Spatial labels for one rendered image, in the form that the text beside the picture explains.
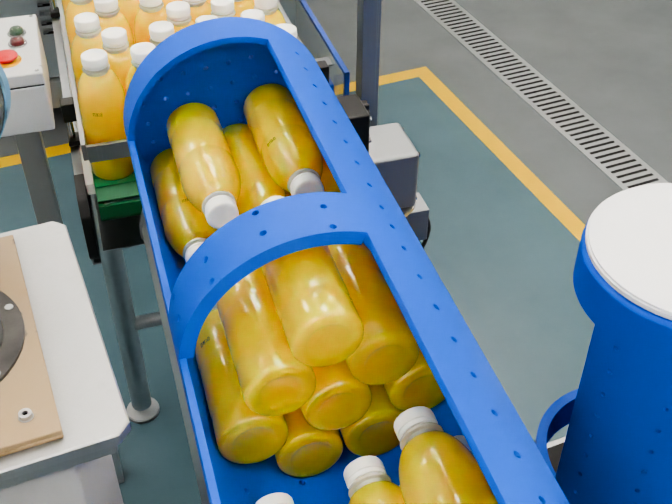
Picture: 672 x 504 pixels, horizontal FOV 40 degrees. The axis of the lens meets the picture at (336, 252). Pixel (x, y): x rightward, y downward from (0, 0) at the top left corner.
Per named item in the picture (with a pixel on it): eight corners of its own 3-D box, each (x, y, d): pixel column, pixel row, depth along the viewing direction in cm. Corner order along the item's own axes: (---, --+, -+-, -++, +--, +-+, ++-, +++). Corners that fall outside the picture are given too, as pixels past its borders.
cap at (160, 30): (160, 44, 145) (158, 34, 144) (144, 36, 147) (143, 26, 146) (179, 36, 147) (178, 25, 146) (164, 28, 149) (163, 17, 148)
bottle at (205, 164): (161, 105, 121) (186, 190, 107) (215, 96, 123) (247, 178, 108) (169, 151, 126) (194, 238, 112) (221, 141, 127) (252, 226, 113)
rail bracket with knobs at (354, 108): (317, 176, 151) (316, 123, 144) (305, 152, 156) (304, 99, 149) (375, 166, 153) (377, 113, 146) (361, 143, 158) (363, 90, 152)
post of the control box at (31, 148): (106, 486, 212) (7, 110, 147) (104, 472, 215) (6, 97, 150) (124, 482, 213) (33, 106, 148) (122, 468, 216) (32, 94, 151)
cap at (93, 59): (85, 58, 141) (83, 47, 140) (111, 58, 141) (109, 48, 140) (79, 71, 138) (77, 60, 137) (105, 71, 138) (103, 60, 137)
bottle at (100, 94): (97, 156, 155) (77, 52, 142) (140, 156, 155) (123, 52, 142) (88, 181, 149) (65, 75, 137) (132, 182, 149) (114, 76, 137)
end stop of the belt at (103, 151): (89, 163, 145) (86, 147, 143) (89, 160, 145) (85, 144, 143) (335, 124, 154) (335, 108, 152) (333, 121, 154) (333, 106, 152)
